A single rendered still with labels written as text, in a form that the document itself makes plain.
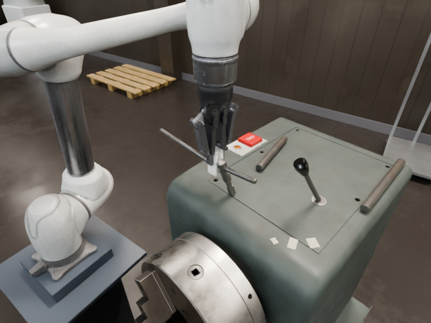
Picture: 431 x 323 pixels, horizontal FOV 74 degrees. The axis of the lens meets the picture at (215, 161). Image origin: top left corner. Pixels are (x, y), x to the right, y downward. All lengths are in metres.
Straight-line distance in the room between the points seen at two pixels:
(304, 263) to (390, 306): 1.65
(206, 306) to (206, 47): 0.48
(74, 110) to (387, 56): 3.40
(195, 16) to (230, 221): 0.44
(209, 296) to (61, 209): 0.69
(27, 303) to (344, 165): 1.19
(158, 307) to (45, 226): 0.57
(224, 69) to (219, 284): 0.42
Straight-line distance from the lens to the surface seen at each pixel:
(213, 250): 0.66
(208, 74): 0.57
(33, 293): 1.35
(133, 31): 0.73
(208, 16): 0.53
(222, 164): 0.68
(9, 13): 8.02
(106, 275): 1.28
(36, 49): 0.78
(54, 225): 1.14
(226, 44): 0.55
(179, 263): 0.65
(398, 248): 2.62
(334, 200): 0.80
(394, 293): 2.34
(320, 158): 0.95
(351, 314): 1.48
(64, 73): 0.99
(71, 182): 1.22
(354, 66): 3.96
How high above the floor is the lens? 1.76
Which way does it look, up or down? 35 degrees down
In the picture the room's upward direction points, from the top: straight up
